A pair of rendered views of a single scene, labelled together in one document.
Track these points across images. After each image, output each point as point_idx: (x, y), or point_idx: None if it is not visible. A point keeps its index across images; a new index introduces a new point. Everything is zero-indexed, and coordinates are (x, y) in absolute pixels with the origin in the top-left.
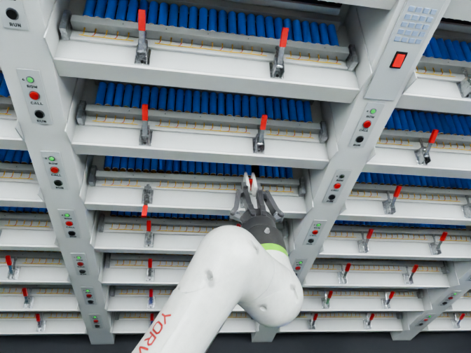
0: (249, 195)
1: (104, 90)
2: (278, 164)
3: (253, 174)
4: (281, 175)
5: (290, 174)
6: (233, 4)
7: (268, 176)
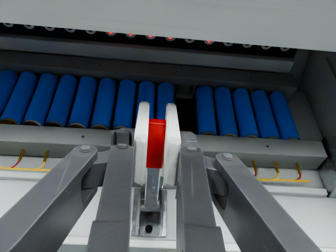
0: (129, 173)
1: None
2: (275, 25)
3: (170, 107)
4: (264, 132)
5: (292, 129)
6: None
7: (226, 132)
